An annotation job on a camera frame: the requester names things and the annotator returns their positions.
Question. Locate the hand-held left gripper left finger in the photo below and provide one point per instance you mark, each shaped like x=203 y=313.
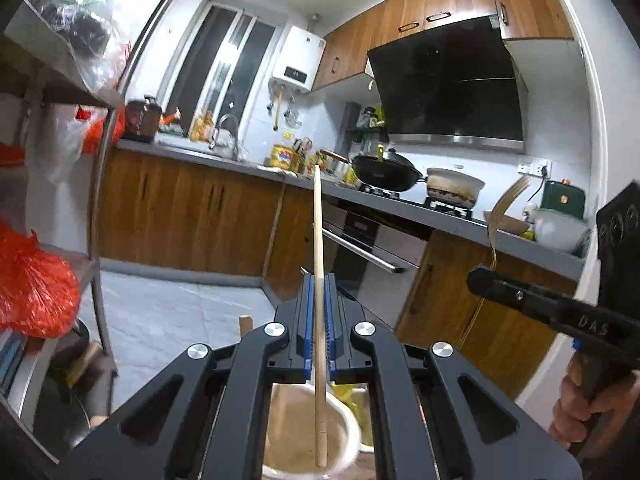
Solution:
x=307 y=310

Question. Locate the dark pressure cooker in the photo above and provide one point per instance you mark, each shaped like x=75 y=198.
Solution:
x=142 y=120

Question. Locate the built-in oven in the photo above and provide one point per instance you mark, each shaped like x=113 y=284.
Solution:
x=360 y=240

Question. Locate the black range hood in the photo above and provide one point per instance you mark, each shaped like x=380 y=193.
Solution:
x=445 y=85

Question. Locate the grey countertop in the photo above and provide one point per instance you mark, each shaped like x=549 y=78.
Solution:
x=450 y=222

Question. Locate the clear plastic bag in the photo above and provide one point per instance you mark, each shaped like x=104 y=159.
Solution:
x=82 y=35

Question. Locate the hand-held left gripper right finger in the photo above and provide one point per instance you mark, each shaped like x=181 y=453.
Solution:
x=332 y=310

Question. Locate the black wok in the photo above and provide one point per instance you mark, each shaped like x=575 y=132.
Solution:
x=385 y=170

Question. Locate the small red plastic bag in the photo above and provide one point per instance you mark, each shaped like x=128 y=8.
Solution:
x=97 y=135

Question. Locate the white plastic bag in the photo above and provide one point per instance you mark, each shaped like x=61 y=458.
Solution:
x=62 y=145

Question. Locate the black wall spice rack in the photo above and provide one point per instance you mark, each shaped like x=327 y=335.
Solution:
x=367 y=122

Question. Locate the metal shelf rack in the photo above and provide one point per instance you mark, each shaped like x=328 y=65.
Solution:
x=100 y=185

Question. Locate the black pan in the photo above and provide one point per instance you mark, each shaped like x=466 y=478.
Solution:
x=65 y=410

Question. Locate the large red plastic bag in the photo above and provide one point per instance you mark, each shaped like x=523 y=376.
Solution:
x=35 y=285

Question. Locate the knife and scissors holder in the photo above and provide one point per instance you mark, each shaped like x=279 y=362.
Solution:
x=301 y=157

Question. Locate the white metal bowl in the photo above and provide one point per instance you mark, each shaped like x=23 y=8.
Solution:
x=560 y=232

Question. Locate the person's right hand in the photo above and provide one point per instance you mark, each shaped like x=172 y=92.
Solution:
x=567 y=410

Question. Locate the kitchen window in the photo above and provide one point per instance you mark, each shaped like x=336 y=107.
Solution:
x=220 y=60

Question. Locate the yellow bottles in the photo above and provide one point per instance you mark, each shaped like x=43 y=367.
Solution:
x=201 y=127

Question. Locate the wall power outlet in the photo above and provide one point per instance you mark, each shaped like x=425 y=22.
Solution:
x=534 y=166

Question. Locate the bent bamboo strips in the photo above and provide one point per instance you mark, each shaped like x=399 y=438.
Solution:
x=507 y=205

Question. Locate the metal faucet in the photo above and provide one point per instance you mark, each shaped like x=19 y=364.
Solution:
x=225 y=130

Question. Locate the white floral ceramic utensil holder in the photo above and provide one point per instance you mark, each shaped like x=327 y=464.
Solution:
x=295 y=430

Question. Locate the yellow tin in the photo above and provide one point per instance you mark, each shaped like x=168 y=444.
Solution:
x=282 y=156

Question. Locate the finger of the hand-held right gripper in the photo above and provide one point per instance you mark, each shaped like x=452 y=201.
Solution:
x=525 y=297

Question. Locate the white clay pot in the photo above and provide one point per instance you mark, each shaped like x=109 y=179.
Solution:
x=455 y=187

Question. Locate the wooden base cabinets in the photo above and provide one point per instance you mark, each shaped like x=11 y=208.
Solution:
x=190 y=220

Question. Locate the white water heater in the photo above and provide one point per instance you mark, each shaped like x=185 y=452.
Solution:
x=297 y=57

